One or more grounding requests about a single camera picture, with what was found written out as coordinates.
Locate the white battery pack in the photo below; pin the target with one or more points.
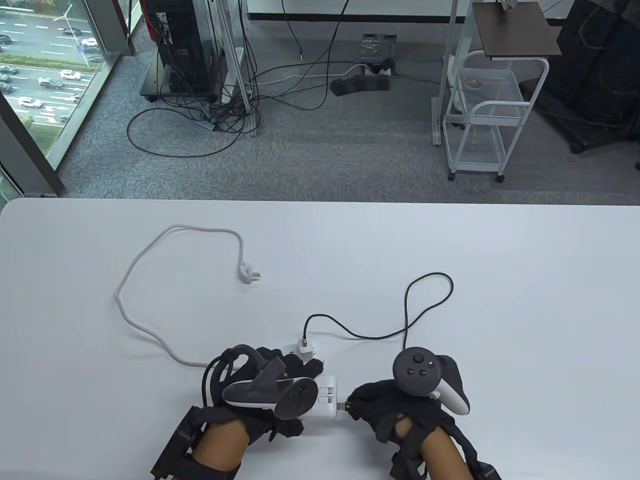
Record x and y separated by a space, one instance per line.
327 400

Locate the person's left hand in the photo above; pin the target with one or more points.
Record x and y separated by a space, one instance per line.
295 367

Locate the person's left forearm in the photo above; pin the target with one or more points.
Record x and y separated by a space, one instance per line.
220 440

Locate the white charger adapter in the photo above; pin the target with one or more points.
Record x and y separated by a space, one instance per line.
303 348

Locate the grey window frame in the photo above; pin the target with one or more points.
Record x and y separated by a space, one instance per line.
30 165

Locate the black wheeled tower stand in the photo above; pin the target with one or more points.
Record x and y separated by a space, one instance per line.
150 88

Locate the white desk leg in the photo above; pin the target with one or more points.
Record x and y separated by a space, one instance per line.
437 125

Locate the person's right forearm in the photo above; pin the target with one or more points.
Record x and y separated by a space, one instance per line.
440 455

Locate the brown side table top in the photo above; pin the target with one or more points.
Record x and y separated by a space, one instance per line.
515 30

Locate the person's right hand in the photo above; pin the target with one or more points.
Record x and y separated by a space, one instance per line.
385 405

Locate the white floor power socket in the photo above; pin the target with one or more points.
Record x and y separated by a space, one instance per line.
382 70

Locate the black box device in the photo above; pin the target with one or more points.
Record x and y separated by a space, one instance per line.
379 49

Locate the aluminium frame post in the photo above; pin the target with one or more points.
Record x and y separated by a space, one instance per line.
249 109

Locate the white round dish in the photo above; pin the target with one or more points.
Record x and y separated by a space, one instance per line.
472 82

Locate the grey white hand controller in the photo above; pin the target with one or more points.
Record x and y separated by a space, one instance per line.
417 372
260 392

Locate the black left wrist camera unit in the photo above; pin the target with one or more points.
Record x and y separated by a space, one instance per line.
175 450

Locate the black wrist camera unit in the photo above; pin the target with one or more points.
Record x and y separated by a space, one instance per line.
175 450
487 472

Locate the black right wrist camera unit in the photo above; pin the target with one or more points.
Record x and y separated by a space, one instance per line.
487 472

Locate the black computer tower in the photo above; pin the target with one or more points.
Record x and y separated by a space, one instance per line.
177 45

